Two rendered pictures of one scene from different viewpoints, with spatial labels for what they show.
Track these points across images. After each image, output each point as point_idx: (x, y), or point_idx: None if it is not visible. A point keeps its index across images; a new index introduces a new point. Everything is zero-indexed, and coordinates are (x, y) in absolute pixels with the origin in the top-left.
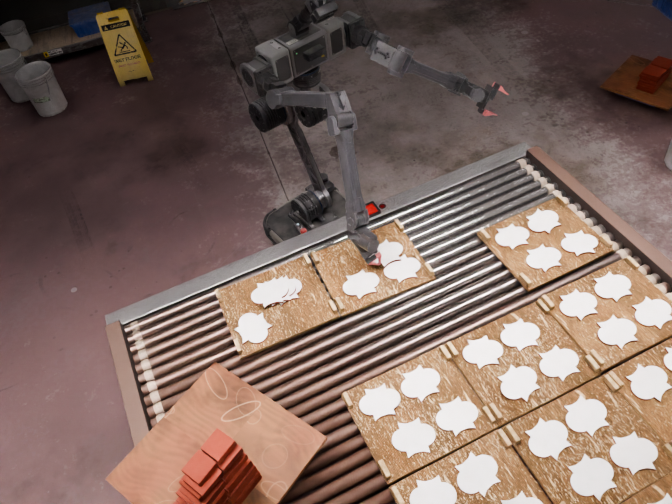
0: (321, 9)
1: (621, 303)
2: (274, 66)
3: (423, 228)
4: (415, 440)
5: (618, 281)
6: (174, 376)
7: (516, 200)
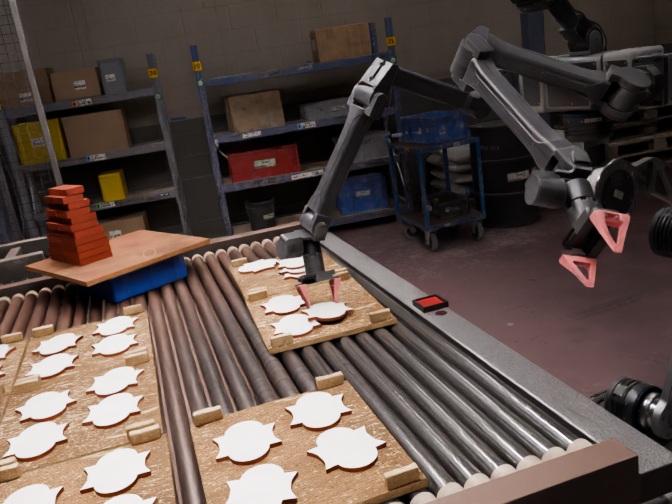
0: None
1: None
2: (519, 76)
3: (387, 349)
4: (53, 344)
5: None
6: (233, 254)
7: (433, 430)
